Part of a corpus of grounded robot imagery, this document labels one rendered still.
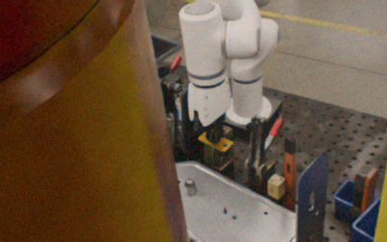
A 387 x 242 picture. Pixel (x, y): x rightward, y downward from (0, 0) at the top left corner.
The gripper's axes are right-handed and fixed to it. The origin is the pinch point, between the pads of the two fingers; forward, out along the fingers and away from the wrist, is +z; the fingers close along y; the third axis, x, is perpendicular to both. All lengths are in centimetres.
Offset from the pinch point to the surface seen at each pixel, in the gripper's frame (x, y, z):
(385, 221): 59, 53, -60
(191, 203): -9.2, 3.0, 27.7
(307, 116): -23, -80, 58
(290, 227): 17.1, -6.0, 27.8
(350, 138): -2, -78, 58
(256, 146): 0.5, -15.0, 15.1
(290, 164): 11.2, -15.0, 16.1
